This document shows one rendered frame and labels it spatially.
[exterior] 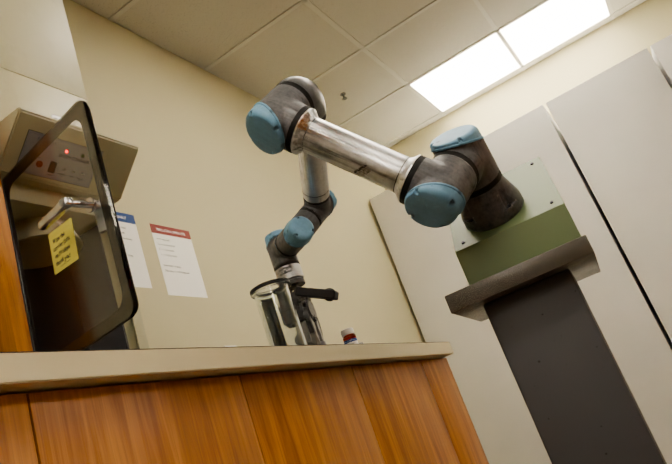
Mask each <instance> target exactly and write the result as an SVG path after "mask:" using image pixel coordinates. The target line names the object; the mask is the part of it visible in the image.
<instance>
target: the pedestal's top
mask: <svg viewBox="0 0 672 464"><path fill-rule="evenodd" d="M566 269H569V270H570V271H571V273H572V274H573V276H574V277H575V279H576V281H580V280H582V279H584V278H587V277H589V276H591V275H594V274H596V273H599V272H601V271H600V268H599V265H598V262H597V259H596V256H595V253H594V250H593V248H592V246H591V244H590V242H589V240H588V238H587V236H586V235H583V236H581V237H579V238H577V239H574V240H572V241H570V242H567V243H565V244H563V245H561V246H558V247H556V248H554V249H551V250H549V251H547V252H545V253H542V254H540V255H538V256H535V257H533V258H531V259H529V260H526V261H524V262H522V263H520V264H517V265H515V266H513V267H510V268H508V269H506V270H504V271H501V272H499V273H497V274H494V275H492V276H490V277H488V278H485V279H483V280H481V281H478V282H476V283H474V284H472V285H469V286H467V287H465V288H462V289H460V290H458V291H456V292H453V293H451V294H449V295H446V296H445V300H446V302H447V304H448V307H449V309H450V312H451V313H452V314H456V315H459V316H463V317H466V318H470V319H473V320H477V321H480V322H482V321H484V320H487V319H489V318H488V316H487V314H486V311H485V309H484V305H485V304H486V303H489V302H491V301H493V300H496V299H498V298H500V297H503V296H505V295H508V294H510V293H512V292H515V291H517V290H519V289H522V288H524V287H526V286H529V285H531V284H533V283H536V282H538V281H540V280H543V279H545V278H547V277H550V276H552V275H554V274H557V273H559V272H561V271H564V270H566Z"/></svg>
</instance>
